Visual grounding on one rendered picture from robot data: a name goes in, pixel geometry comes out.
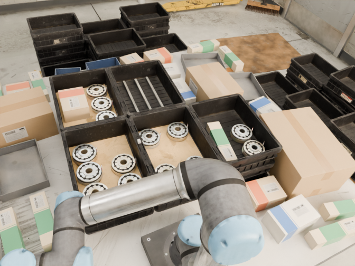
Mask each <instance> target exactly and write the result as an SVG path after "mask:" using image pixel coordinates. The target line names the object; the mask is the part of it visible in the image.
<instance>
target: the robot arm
mask: <svg viewBox="0 0 355 266"><path fill-rule="evenodd" d="M181 198H187V199H189V200H194V199H196V198H197V199H198V202H199V207H200V211H201V215H202V216H200V215H189V216H187V217H185V218H184V219H183V220H182V221H181V223H180V224H179V226H178V228H177V235H175V236H174V238H173V239H172V241H171V243H170V248H169V254H170V258H171V260H172V262H173V263H174V264H175V266H228V265H235V264H240V263H243V262H246V261H248V260H250V259H251V258H254V257H255V256H257V255H258V254H259V253H260V252H261V251H262V249H263V247H264V244H265V240H264V236H263V229H262V226H261V224H260V223H259V221H258V218H257V215H256V212H255V209H254V207H253V204H252V201H251V199H250V196H249V193H248V189H247V187H246V183H245V180H244V178H243V177H242V175H241V173H240V172H239V171H238V170H237V169H235V168H234V167H233V166H231V165H230V164H228V163H225V162H223V161H221V160H217V159H212V158H195V159H189V160H186V161H182V162H180V163H179V164H178V165H177V167H176V168H174V169H170V170H167V171H164V172H161V173H158V174H155V175H151V176H147V177H144V178H141V179H138V180H134V181H132V182H129V183H125V184H122V185H118V186H115V187H112V188H108V189H105V190H103V191H99V192H96V193H92V194H89V195H86V196H84V195H83V193H81V192H78V191H71V192H70V191H66V192H63V193H61V194H59V195H58V197H57V198H56V202H55V208H54V223H53V237H52V250H51V252H43V253H37V254H33V253H32V252H30V251H28V250H26V249H15V250H12V251H10V252H9V253H7V254H6V255H5V256H4V257H3V258H2V259H1V261H0V266H94V258H93V252H92V248H91V247H89V246H85V226H89V225H92V224H96V223H99V222H102V221H106V220H109V219H113V218H116V217H119V216H123V215H126V214H130V213H134V212H137V211H141V210H144V209H147V208H150V207H154V206H158V205H161V204H164V203H168V202H171V201H175V200H179V199H181Z"/></svg>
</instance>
